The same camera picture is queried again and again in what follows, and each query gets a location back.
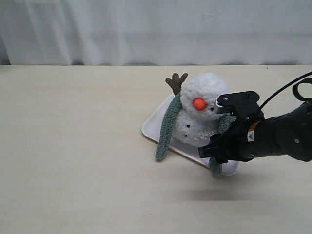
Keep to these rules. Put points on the white plush snowman toy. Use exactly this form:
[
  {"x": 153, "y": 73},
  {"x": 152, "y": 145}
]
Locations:
[{"x": 201, "y": 91}]

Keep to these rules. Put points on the white backdrop curtain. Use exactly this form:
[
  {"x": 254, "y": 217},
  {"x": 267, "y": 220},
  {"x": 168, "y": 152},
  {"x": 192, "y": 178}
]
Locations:
[{"x": 155, "y": 32}]

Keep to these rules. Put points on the white rectangular tray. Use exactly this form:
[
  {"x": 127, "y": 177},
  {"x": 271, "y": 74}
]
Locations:
[{"x": 151, "y": 130}]

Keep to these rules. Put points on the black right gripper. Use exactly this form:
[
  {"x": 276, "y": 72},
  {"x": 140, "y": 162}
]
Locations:
[{"x": 230, "y": 142}]

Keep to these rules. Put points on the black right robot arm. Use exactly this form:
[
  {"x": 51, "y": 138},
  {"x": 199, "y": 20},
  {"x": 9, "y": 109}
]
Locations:
[{"x": 289, "y": 134}]

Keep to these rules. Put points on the green fuzzy scarf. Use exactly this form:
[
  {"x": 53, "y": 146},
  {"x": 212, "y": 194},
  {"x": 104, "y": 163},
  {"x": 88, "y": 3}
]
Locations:
[{"x": 168, "y": 129}]

